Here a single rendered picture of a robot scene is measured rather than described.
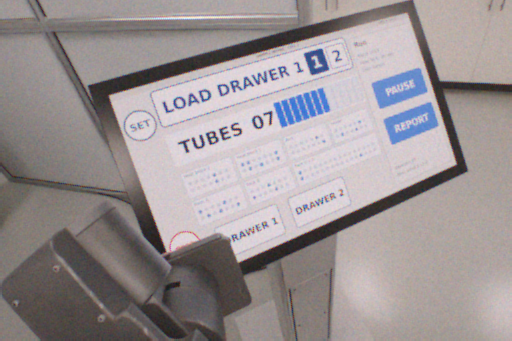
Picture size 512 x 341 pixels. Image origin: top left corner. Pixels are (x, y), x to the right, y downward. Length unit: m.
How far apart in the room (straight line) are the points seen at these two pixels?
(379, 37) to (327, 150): 0.20
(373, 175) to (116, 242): 0.41
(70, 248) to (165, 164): 0.28
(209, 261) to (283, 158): 0.22
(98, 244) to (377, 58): 0.47
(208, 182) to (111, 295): 0.29
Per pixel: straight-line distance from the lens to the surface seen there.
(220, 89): 0.47
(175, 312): 0.21
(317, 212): 0.49
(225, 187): 0.46
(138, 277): 0.20
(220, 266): 0.31
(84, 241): 0.20
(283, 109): 0.48
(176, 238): 0.47
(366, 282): 1.56
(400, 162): 0.56
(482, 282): 1.70
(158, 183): 0.46
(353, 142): 0.51
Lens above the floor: 1.39
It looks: 41 degrees down
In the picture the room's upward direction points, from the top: 7 degrees counter-clockwise
